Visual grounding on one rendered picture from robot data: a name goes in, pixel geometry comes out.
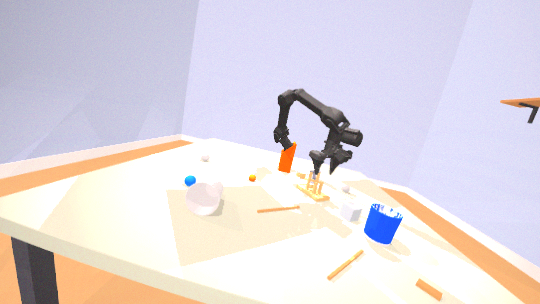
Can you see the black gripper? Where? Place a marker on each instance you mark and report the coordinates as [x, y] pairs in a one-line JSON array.
[[319, 157]]

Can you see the blue open cup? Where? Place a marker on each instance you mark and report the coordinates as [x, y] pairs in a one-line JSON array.
[[381, 225]]

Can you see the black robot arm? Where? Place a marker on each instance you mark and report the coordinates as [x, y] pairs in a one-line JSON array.
[[329, 115]]

